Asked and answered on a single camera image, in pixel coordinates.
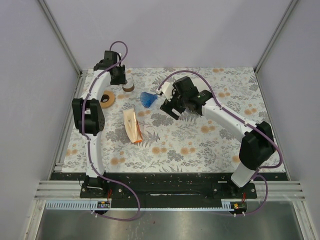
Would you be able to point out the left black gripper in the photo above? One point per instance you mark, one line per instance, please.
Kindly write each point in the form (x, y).
(121, 80)

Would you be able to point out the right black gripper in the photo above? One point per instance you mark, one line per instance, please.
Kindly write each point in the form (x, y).
(167, 106)

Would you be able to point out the small glass with coffee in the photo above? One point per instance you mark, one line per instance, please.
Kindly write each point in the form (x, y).
(129, 86)

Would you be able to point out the blue glass dripper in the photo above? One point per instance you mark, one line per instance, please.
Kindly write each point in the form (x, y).
(147, 99)

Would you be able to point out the coffee filter paper pack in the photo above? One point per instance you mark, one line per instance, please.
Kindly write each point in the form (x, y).
(132, 127)

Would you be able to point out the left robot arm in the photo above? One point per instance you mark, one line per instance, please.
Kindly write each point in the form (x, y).
(90, 121)

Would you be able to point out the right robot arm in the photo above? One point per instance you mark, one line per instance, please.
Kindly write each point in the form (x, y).
(255, 138)

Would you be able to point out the left aluminium frame post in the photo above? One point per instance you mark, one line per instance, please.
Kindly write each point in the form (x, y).
(60, 37)

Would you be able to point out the aluminium frame post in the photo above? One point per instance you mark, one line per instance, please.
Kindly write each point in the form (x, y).
(60, 37)
(276, 34)

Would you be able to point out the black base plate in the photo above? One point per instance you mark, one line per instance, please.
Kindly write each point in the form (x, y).
(173, 190)

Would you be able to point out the white slotted cable duct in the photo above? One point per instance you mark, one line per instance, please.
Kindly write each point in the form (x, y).
(92, 205)

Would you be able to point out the aluminium front rail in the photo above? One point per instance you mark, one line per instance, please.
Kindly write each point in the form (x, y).
(56, 189)

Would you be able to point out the right aluminium frame post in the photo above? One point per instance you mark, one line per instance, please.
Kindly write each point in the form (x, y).
(276, 34)

